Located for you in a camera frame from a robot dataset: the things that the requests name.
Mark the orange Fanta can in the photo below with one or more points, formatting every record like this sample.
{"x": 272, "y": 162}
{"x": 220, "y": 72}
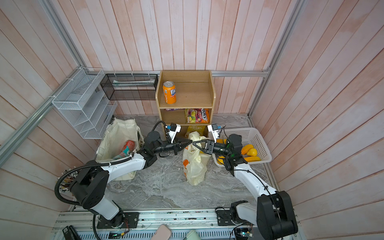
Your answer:
{"x": 169, "y": 90}

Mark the red cola can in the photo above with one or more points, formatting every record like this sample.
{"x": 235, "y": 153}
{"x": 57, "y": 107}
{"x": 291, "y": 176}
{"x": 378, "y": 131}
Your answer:
{"x": 128, "y": 147}

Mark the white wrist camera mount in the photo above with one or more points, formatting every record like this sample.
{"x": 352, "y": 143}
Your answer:
{"x": 214, "y": 131}

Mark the cream canvas tote bag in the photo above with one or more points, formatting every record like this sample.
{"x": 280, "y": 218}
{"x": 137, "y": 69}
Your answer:
{"x": 112, "y": 144}

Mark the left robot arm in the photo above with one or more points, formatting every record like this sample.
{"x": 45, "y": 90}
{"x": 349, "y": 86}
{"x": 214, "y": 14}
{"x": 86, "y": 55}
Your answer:
{"x": 91, "y": 180}

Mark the colourful candy packet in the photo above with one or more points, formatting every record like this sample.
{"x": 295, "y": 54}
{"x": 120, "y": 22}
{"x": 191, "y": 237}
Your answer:
{"x": 193, "y": 116}

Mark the black mesh basket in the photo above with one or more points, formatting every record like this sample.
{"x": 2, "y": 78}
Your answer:
{"x": 130, "y": 87}

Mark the orange mango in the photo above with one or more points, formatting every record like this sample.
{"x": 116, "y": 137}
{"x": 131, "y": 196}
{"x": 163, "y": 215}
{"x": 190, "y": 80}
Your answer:
{"x": 246, "y": 149}

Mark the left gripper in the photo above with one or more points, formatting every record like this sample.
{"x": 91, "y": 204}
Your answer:
{"x": 178, "y": 146}

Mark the yellow chips packet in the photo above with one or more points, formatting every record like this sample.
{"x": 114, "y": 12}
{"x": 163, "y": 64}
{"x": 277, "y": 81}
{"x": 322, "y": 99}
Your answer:
{"x": 191, "y": 129}

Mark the pink phone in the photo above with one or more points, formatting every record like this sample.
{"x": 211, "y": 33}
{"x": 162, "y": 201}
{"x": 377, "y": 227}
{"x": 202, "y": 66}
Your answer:
{"x": 162, "y": 233}

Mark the white plastic fruit basket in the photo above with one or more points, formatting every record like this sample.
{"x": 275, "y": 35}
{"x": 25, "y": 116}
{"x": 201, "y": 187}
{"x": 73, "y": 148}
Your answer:
{"x": 250, "y": 136}

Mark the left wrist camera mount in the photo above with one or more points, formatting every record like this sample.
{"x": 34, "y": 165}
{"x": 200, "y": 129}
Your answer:
{"x": 171, "y": 131}

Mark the orange snack packet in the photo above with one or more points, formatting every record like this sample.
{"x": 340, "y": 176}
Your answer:
{"x": 203, "y": 116}

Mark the wooden two-tier shelf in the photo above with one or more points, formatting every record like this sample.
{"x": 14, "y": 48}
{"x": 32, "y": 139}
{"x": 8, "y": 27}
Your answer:
{"x": 194, "y": 90}

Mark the yellow mango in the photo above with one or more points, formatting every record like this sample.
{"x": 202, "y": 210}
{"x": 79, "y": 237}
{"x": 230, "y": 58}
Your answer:
{"x": 252, "y": 159}

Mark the red pencil cup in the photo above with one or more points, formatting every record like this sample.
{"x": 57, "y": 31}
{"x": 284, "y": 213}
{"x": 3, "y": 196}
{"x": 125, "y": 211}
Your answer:
{"x": 64, "y": 182}

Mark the teal snack packet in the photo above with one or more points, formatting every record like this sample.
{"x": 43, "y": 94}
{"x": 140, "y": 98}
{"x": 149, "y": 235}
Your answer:
{"x": 121, "y": 155}

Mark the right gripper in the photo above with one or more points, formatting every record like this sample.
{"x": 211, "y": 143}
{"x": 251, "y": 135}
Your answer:
{"x": 209, "y": 143}

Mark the orange print plastic bag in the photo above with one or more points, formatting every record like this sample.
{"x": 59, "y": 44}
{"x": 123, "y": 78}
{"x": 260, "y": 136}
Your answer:
{"x": 195, "y": 164}

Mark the yellow lemon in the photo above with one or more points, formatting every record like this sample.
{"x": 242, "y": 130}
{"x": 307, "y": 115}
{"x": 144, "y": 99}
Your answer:
{"x": 252, "y": 152}

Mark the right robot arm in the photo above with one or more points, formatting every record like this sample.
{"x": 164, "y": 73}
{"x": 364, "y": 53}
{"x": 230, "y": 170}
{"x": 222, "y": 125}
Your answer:
{"x": 274, "y": 214}

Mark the white wire mesh rack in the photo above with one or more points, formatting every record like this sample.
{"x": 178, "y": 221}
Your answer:
{"x": 84, "y": 104}

